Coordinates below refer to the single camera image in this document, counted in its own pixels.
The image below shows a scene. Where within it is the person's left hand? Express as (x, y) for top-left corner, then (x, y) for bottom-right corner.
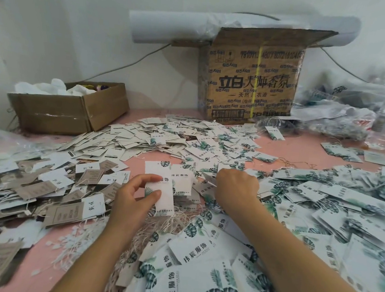
(105, 170), (165, 244)

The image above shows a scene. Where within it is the person's right hand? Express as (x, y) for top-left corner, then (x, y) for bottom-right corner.
(211, 166), (268, 221)

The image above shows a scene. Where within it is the single white leaf print tag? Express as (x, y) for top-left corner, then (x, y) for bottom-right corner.
(139, 160), (180, 219)

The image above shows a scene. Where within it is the pile of white strings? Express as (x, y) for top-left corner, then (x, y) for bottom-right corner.
(48, 195), (200, 292)

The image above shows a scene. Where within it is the heap of small tags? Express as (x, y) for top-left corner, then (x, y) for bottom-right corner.
(54, 101), (283, 185)

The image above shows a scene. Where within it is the pile of green leaf tags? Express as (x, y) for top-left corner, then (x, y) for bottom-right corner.
(115, 139), (385, 292)

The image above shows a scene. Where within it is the pile of brown white tags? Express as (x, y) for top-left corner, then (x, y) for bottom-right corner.
(0, 139), (133, 292)

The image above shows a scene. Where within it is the person's right forearm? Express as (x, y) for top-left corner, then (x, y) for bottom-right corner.
(224, 201), (385, 292)

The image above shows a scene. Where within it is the person's left forearm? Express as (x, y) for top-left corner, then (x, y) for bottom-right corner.
(46, 222), (137, 292)

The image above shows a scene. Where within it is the large printed cardboard box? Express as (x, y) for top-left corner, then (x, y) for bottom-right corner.
(192, 16), (339, 137)

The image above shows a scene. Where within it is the small open cardboard box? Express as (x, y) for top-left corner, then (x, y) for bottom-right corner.
(3, 70), (133, 144)

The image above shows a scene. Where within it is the white crumpled material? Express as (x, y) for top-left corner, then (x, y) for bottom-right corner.
(12, 74), (98, 103)

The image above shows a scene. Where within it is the heap of clear plastic bags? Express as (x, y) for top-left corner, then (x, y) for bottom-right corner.
(285, 55), (385, 152)

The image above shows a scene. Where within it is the clear plastic bag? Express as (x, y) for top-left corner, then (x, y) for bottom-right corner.
(0, 128), (37, 166)

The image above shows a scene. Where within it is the white roll in plastic wrap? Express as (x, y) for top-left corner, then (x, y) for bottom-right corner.
(126, 0), (363, 69)

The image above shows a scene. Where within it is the black cable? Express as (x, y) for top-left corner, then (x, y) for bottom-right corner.
(78, 33), (172, 93)

